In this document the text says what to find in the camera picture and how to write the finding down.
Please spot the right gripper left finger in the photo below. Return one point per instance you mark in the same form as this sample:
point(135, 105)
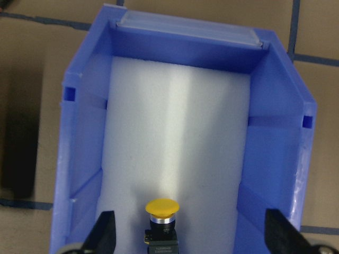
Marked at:
point(102, 237)

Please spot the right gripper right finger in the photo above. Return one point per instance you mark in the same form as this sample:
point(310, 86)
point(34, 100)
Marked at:
point(281, 236)

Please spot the yellow push button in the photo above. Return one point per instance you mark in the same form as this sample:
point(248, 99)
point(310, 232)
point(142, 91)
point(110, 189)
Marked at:
point(162, 236)

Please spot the right blue plastic bin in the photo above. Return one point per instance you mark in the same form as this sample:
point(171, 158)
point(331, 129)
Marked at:
point(280, 124)

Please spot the white foam pad right bin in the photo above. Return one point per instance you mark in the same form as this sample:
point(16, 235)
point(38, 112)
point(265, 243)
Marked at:
point(175, 132)

